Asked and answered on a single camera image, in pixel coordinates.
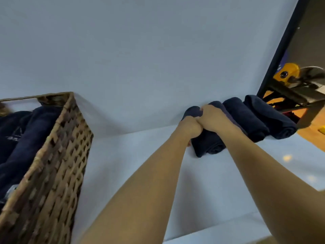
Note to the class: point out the person's right hand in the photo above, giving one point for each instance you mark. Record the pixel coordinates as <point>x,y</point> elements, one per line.
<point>215,119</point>

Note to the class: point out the person's left hand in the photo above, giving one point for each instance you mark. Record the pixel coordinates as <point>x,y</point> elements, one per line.
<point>190,128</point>

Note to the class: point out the plain dark navy towel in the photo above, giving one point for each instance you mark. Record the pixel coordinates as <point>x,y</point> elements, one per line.
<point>237,120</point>

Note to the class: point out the dark navy printed towel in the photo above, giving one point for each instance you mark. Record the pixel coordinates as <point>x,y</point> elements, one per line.
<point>208,144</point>
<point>274,121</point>
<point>248,119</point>

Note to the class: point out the woven wicker basket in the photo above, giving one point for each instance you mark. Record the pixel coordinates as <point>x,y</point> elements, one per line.
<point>55,175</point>

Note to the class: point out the person's right forearm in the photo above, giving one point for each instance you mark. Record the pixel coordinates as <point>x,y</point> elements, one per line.
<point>279,190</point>

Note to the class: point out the person's left forearm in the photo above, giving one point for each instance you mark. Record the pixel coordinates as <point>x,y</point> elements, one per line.
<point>139,200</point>

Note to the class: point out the black weight rack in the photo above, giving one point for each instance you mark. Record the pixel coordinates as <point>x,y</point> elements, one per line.
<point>287,92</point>

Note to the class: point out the grey metal weight plate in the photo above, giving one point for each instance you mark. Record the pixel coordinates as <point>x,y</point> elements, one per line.
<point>313,73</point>

